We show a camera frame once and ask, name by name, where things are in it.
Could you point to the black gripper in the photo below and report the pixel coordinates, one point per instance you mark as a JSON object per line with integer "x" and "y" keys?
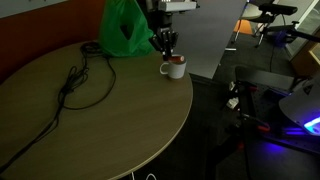
{"x": 162, "y": 37}

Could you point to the orange marker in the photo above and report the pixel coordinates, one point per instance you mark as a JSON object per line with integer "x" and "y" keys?
{"x": 177, "y": 59}

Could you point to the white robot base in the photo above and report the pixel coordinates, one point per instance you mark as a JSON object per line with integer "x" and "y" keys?
{"x": 301, "y": 106}

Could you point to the white ceramic mug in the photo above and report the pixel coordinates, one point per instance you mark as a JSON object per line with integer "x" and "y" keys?
{"x": 175, "y": 68}

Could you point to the grey divider panel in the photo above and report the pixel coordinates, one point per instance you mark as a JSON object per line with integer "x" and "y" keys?
{"x": 206, "y": 36}

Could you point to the green plastic bag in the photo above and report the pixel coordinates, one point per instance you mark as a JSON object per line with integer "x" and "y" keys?
{"x": 112, "y": 36}

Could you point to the orange seat chair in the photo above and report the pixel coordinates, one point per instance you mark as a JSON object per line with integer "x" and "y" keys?
{"x": 244, "y": 25}

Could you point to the black mounting platform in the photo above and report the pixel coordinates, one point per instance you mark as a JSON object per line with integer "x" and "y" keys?
{"x": 266, "y": 100}

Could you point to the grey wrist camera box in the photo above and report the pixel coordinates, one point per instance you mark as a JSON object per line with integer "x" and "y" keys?
{"x": 176, "y": 5}

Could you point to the black camera on stand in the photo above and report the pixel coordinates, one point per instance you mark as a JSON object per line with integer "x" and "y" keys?
{"x": 278, "y": 9}

